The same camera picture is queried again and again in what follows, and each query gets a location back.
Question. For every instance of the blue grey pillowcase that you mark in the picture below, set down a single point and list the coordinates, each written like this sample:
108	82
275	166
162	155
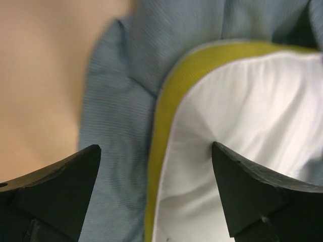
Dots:
126	72

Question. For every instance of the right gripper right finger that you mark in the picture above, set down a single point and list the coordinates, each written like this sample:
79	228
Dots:
263	205

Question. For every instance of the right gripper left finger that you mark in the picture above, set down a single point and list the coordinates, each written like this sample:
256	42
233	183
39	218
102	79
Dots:
50	204

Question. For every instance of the white pillow yellow edge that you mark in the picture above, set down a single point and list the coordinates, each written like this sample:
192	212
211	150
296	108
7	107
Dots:
262	100

